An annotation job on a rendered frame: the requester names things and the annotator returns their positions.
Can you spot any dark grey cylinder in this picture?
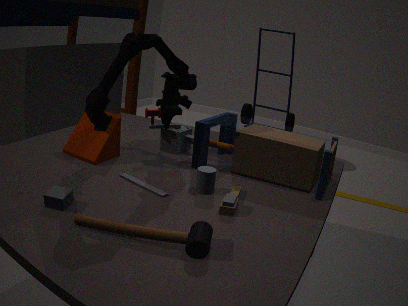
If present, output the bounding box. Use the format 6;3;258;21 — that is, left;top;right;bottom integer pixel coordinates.
195;166;217;195

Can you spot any grey and red crank handle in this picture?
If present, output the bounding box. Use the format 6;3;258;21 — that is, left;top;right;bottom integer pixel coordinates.
145;108;181;129

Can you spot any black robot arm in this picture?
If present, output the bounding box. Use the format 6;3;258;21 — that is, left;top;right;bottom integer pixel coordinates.
85;32;197;131

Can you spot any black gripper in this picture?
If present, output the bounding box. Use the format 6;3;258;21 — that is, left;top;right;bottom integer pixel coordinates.
156;89;183;129

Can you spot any black-headed mallet with wooden handle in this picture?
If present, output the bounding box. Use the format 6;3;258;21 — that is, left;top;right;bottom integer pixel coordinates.
74;214;213;259

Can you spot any grey flat bar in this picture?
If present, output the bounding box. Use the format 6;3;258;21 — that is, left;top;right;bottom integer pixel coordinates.
120;173;169;197

